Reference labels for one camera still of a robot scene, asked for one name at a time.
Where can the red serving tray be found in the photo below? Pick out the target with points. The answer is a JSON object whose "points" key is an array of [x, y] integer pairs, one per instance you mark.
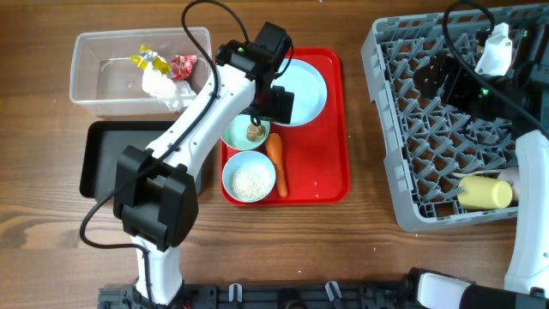
{"points": [[315, 154]]}

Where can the red candy wrapper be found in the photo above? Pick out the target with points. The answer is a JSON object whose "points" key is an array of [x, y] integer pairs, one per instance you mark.
{"points": [[182, 66]]}

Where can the white tissue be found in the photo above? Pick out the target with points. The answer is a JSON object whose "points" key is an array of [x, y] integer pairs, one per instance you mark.
{"points": [[165, 88]]}

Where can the yellow plastic cup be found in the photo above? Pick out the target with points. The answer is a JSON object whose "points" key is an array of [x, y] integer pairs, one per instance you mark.
{"points": [[484, 193]]}

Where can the brown round food piece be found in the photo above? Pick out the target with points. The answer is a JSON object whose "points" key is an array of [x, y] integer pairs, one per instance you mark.
{"points": [[255, 133]]}

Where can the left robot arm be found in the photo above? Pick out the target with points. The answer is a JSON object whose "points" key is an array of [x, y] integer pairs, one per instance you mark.
{"points": [[156, 197]]}

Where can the green bowl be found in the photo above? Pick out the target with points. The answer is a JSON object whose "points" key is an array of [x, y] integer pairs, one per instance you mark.
{"points": [[235, 134]]}

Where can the black plastic tray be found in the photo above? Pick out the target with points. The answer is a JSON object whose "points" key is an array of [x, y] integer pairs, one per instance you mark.
{"points": [[106, 141]]}

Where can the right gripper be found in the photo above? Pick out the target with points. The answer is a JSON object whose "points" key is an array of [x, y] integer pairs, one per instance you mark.
{"points": [[441, 67]]}

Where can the orange carrot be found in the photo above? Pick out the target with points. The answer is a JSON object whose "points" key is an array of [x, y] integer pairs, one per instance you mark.
{"points": [[274, 149]]}

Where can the white plastic spoon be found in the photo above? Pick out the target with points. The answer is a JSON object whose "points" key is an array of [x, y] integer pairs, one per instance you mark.
{"points": [[480, 172]]}

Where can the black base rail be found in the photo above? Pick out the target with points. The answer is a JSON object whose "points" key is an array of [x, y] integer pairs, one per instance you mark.
{"points": [[328, 295]]}

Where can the grey dishwasher rack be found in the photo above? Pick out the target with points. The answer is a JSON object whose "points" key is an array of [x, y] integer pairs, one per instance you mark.
{"points": [[427, 140]]}

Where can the clear plastic bin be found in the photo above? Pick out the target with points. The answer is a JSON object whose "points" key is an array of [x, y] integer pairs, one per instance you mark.
{"points": [[105, 82]]}

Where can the light blue bowl with rice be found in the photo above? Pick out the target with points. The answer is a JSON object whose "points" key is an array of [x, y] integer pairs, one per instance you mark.
{"points": [[248, 176]]}

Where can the pink plastic cup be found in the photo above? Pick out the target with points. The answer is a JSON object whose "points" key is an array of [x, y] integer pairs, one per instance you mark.
{"points": [[511, 175]]}

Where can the yellow snack wrapper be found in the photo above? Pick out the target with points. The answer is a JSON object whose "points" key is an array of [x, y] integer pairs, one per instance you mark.
{"points": [[147, 56]]}

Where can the light blue plate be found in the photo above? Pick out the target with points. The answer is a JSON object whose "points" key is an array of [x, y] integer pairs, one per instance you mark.
{"points": [[309, 89]]}

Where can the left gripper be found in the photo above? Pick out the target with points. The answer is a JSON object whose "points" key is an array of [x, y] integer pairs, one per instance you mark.
{"points": [[276, 106]]}

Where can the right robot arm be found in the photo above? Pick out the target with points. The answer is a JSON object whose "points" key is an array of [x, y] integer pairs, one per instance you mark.
{"points": [[512, 84]]}

